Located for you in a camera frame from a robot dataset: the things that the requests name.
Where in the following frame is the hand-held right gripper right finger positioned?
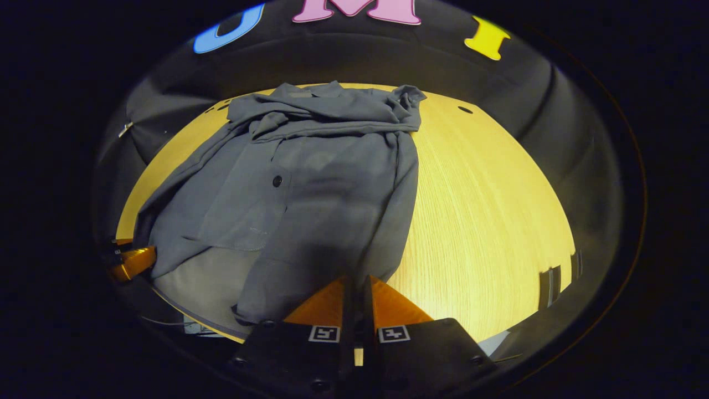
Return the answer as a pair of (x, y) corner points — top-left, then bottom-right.
(363, 274), (497, 397)

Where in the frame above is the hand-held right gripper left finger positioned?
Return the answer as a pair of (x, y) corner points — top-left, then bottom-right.
(230, 275), (355, 397)

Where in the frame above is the grey collared shirt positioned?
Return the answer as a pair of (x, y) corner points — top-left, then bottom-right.
(133, 81), (427, 326)

